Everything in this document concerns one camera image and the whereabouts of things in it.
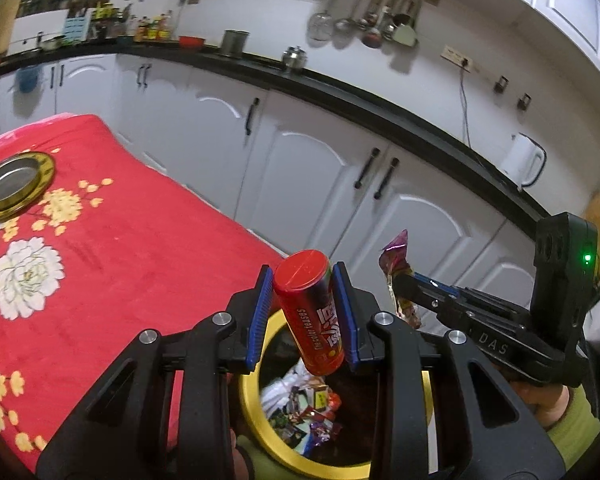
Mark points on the red cylindrical snack can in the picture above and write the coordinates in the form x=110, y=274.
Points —
x=305, y=310

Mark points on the pile of snack wrappers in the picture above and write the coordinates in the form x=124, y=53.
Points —
x=315, y=420

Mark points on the white electric kettle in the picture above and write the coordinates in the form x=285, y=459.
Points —
x=520, y=160

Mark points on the green spatula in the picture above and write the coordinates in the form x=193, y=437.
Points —
x=406, y=35

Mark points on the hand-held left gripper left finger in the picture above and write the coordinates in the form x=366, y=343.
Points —
x=260, y=320

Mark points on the person's right forearm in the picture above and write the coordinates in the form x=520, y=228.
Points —
x=577, y=415

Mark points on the metal teapot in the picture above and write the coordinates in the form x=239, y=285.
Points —
x=294, y=57

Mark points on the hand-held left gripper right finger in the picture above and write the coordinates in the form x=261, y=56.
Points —
x=345, y=320

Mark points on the blue dish rack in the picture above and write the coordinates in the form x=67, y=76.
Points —
x=77, y=25

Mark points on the metal ladle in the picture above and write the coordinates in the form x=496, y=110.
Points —
x=372, y=39
x=344, y=24

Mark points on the metal canister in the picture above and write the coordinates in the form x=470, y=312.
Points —
x=234, y=44

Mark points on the row of condiment bottles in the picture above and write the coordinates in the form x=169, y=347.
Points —
x=152, y=27

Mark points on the yellow trash bin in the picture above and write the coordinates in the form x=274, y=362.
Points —
x=290, y=460

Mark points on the long snack wrapper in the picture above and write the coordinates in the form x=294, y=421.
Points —
x=397, y=255

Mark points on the white printed plastic bag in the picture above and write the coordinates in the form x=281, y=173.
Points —
x=280, y=392

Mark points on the white cabinets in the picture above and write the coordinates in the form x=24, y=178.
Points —
x=555, y=0
x=300, y=170

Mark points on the person's right hand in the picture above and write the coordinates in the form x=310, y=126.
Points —
x=540, y=400

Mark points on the black kitchen countertop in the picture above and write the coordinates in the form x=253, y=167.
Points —
x=355, y=94

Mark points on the row of glass jars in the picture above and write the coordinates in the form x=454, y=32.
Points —
x=60, y=2

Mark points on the white upper cabinets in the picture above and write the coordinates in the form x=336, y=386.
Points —
x=555, y=0

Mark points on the blue hanging basin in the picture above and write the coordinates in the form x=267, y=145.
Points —
x=27, y=79

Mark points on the red floral blanket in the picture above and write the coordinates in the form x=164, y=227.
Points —
x=130, y=260

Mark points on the wall power strip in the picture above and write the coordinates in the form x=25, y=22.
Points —
x=455, y=55

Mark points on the red bowl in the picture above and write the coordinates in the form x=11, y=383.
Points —
x=191, y=42

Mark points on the white lower cabinets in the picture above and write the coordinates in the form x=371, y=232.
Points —
x=300, y=170

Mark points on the black wall hook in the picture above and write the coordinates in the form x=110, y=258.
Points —
x=525, y=101
x=501, y=83

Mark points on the metal pan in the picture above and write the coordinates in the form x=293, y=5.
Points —
x=52, y=43

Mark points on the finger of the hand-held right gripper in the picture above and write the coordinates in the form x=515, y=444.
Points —
x=425, y=305
x=437, y=285

